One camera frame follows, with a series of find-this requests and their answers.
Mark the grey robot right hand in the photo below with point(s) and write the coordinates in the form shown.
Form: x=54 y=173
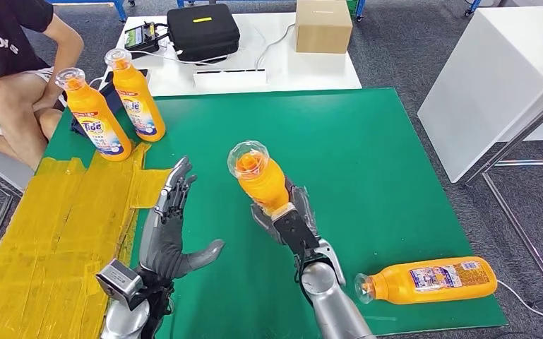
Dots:
x=307 y=210

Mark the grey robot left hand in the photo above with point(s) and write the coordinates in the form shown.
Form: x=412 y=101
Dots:
x=163 y=243

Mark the orange detergent bottle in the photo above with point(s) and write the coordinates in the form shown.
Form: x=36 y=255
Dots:
x=95 y=126
x=138 y=103
x=262 y=187
x=393 y=285

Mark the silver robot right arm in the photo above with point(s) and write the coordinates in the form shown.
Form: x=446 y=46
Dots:
x=322 y=290

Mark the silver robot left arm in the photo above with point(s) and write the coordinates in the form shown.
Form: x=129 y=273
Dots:
x=121 y=325

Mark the green table mat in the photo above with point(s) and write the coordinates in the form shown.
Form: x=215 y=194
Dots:
x=346 y=140

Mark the yellow tape patch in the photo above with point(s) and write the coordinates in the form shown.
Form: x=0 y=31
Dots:
x=42 y=234

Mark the blue tablet case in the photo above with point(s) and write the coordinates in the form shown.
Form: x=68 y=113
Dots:
x=113 y=105

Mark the white power strip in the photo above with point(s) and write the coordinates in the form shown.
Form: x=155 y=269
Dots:
x=229 y=81

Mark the grey metal bench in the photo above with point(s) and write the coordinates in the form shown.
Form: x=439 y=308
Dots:
x=0 y=163

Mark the cardboard box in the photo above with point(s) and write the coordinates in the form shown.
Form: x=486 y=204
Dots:
x=323 y=27

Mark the black carrying case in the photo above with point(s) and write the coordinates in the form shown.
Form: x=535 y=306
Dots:
x=203 y=32

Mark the black remote controller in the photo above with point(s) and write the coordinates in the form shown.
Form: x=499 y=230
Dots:
x=140 y=37

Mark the white table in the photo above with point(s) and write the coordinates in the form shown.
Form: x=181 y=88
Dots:
x=477 y=89

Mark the green plastic crate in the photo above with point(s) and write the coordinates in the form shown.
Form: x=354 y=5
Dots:
x=351 y=3

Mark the person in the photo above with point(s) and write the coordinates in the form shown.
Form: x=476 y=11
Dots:
x=0 y=42

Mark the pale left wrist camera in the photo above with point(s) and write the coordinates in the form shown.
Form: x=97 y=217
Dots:
x=119 y=283

